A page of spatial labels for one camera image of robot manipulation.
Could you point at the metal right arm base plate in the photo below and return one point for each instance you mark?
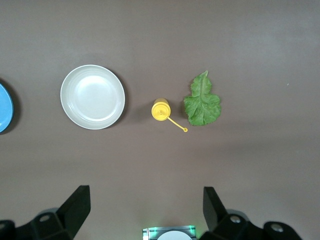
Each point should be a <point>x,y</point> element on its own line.
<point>147,232</point>

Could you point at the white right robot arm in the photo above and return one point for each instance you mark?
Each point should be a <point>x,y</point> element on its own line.
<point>173,236</point>

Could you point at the green lettuce leaf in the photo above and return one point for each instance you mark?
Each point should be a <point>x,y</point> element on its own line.
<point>203,107</point>

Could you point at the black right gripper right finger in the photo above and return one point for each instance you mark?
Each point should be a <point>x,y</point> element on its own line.
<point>220,222</point>

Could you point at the yellow mustard squeeze bottle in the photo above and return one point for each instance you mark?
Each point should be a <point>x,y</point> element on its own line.
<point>160,112</point>

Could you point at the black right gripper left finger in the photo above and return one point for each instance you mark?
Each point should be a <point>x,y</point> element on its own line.
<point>67,220</point>

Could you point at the beige round plate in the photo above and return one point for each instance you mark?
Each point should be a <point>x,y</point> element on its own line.
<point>92,97</point>

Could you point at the blue round plate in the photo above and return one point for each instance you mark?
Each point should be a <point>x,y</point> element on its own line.
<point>5,110</point>

